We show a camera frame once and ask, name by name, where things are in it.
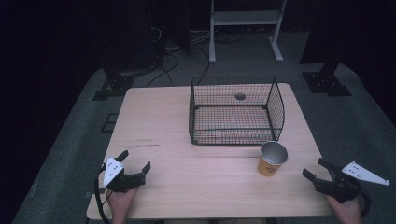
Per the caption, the person's right hand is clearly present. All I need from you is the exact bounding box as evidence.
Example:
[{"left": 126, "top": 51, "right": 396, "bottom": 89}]
[{"left": 324, "top": 193, "right": 364, "bottom": 224}]

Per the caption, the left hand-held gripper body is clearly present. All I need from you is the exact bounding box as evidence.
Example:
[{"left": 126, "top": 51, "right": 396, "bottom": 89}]
[{"left": 103, "top": 157, "right": 147, "bottom": 193}]

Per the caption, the white metal stand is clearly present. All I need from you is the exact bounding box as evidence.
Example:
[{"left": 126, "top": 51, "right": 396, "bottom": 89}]
[{"left": 208, "top": 0, "right": 288, "bottom": 64}]

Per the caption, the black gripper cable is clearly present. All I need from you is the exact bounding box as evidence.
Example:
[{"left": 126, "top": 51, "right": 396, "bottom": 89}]
[
  {"left": 358, "top": 186, "right": 373, "bottom": 218},
  {"left": 93, "top": 163, "right": 112, "bottom": 224}
]

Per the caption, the orange paper cup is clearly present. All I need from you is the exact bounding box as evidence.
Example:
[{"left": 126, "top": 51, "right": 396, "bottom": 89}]
[{"left": 257, "top": 140, "right": 289, "bottom": 177}]

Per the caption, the person's left hand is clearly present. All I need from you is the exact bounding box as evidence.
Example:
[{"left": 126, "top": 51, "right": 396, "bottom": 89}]
[{"left": 106, "top": 186, "right": 139, "bottom": 224}]

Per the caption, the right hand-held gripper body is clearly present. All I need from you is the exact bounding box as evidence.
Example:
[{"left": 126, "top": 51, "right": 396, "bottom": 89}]
[{"left": 313, "top": 161, "right": 391, "bottom": 203}]

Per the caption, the black stand base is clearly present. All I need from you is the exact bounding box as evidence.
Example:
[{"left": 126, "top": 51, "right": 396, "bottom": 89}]
[
  {"left": 92, "top": 66, "right": 136, "bottom": 102},
  {"left": 302, "top": 62, "right": 353, "bottom": 97}
]

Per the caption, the black wire basket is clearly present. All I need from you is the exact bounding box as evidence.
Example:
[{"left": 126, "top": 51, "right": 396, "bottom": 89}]
[{"left": 188, "top": 77, "right": 286, "bottom": 147}]

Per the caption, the black floor cable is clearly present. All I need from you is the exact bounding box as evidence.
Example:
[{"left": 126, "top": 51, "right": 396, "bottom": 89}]
[
  {"left": 190, "top": 46, "right": 211, "bottom": 87},
  {"left": 146, "top": 50, "right": 180, "bottom": 89}
]

